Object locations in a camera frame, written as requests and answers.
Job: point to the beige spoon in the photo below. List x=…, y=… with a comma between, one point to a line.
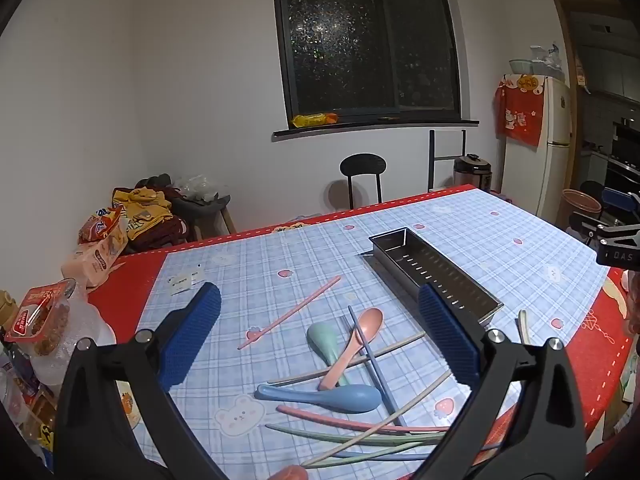
x=523, y=325

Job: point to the brown trash bin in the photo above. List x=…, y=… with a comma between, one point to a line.
x=580, y=205

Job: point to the stainless steel utensil tray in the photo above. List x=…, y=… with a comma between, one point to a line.
x=440, y=270

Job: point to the yellow garment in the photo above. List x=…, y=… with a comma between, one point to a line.
x=142, y=210

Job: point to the pink chopstick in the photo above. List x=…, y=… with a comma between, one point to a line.
x=290, y=312
x=325, y=417

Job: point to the black round-back chair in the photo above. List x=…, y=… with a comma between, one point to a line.
x=362, y=165

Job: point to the cream refrigerator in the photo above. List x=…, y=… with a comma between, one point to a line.
x=550, y=160

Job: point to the green chopstick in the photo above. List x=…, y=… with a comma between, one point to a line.
x=380, y=452
x=320, y=435

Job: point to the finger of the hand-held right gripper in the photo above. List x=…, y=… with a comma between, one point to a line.
x=592, y=230

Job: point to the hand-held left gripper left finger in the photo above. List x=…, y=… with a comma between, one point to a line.
x=192, y=340

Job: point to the black metal frame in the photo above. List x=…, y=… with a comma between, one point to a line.
x=431, y=160

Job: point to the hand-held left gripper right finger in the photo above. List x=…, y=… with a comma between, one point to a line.
x=447, y=335

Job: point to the plastic snack container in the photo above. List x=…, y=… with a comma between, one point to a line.
x=85, y=320

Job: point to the crumpled clear plastic bags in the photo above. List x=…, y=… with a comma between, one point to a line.
x=197, y=185

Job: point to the blue spoon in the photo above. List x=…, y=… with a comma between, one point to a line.
x=350, y=399

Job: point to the electric rice cooker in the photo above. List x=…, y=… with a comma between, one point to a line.
x=472, y=172

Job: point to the grey stool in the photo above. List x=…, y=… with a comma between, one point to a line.
x=200, y=207

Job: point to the blue plastic chair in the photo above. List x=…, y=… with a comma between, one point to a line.
x=622, y=200

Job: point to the red printed cloth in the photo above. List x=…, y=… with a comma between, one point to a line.
x=520, y=120

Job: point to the orange snack bag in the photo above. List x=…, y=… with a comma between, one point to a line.
x=97, y=225

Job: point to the dark window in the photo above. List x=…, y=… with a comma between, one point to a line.
x=350, y=35

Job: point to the mint green spoon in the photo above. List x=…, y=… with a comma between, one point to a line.
x=322, y=340

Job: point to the blue chopstick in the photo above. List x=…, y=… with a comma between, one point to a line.
x=370, y=375
x=366, y=345

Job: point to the yellow snack packet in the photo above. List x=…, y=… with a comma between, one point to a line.
x=315, y=120

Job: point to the clear plastic bags on refrigerator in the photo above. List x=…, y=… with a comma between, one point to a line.
x=547, y=62

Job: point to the black kitchen oven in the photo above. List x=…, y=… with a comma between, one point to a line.
x=622, y=160

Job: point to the pale green bowl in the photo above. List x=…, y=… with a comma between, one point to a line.
x=520, y=66

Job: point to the dark window sill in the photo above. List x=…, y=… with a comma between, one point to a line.
x=375, y=127

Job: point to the pink spoon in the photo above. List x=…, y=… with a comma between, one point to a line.
x=367, y=322

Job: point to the wooden door frame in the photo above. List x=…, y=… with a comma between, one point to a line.
x=567, y=85

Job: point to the dark red garment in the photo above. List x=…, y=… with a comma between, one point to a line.
x=160, y=237

